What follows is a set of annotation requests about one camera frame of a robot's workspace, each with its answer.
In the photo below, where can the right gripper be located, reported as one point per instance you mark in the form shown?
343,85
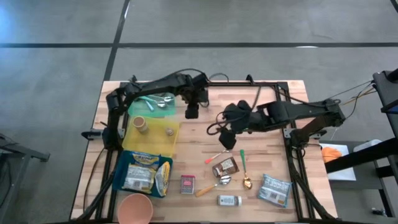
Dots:
236,116

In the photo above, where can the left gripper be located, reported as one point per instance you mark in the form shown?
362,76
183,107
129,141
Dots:
196,96

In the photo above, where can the long silver metal spoon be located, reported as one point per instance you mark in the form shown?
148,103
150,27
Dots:
168,99

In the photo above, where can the small glass spice jar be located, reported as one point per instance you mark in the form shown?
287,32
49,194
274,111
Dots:
169,131

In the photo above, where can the blue and yellow snack packet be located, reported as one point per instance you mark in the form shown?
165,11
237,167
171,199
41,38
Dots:
144,160

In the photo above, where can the yellow Maruchan ramen packet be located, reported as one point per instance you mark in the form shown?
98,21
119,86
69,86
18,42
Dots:
138,179
163,179

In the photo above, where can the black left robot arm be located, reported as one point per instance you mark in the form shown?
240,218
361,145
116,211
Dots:
155,85

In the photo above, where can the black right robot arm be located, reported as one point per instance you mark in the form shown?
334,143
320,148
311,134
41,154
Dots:
295,109

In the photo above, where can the brown foil packet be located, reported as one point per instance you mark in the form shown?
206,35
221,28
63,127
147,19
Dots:
225,167

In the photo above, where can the green translucent plastic bin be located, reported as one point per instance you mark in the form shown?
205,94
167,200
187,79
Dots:
136,109

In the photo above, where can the yellow translucent plastic bin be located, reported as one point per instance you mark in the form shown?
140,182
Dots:
152,143

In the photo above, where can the grey-blue food packet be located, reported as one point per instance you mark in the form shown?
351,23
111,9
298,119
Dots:
274,191

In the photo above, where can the red rectangular spice tin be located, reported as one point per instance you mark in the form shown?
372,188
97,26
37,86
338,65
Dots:
187,185

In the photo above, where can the square glass herb jar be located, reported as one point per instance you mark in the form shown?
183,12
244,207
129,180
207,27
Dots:
228,200

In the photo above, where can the orange cloth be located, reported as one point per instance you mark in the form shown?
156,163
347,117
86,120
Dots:
331,154

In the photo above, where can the dark teal plastic bin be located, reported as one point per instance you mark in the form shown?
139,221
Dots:
118,174

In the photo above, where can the white paper sheet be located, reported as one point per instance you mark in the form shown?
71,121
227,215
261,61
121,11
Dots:
342,175

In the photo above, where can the orange plastic bowl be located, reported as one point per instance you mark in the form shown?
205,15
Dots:
135,208

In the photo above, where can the grey plastic tray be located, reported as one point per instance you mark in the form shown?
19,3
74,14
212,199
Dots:
368,144

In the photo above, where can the black side cart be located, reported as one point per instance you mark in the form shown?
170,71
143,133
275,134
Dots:
388,90

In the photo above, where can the grey metal stand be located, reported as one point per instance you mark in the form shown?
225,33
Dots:
18,151

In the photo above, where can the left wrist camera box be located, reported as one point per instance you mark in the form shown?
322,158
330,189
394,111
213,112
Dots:
192,112

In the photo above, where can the black aluminium rig frame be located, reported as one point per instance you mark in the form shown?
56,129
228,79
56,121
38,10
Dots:
233,84

